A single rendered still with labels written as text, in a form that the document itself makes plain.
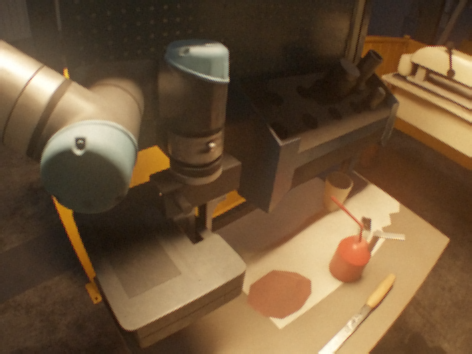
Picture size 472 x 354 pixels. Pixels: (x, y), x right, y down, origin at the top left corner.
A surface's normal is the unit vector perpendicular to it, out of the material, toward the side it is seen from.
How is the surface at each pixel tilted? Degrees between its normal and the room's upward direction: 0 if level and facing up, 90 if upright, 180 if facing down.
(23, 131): 86
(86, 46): 90
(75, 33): 90
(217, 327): 0
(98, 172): 90
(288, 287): 11
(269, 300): 27
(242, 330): 0
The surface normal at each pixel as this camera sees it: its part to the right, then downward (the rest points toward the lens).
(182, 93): 0.20, 0.45
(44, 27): 0.61, 0.52
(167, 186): 0.07, -0.79
